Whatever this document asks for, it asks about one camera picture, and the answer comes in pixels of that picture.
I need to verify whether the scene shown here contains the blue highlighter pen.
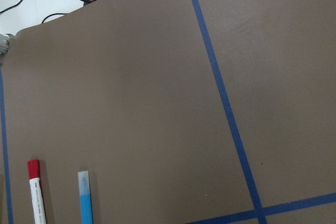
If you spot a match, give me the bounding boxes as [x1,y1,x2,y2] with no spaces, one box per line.
[78,171,93,224]

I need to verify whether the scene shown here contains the red capped white marker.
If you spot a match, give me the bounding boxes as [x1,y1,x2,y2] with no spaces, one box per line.
[27,159,47,224]

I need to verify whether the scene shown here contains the aluminium frame post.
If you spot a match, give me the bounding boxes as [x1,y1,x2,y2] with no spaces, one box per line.
[0,34,14,56]

